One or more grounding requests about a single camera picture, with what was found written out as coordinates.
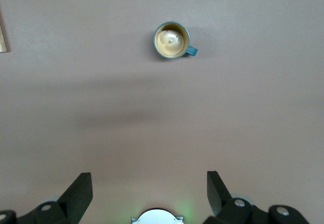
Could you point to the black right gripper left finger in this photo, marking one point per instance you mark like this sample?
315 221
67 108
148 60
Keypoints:
73 198

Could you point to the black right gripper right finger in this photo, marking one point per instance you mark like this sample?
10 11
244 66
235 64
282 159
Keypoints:
217 193

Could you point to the dark teal mug yellow inside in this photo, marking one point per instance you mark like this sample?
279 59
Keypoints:
170 40

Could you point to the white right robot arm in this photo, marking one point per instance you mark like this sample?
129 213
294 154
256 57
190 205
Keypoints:
157 217

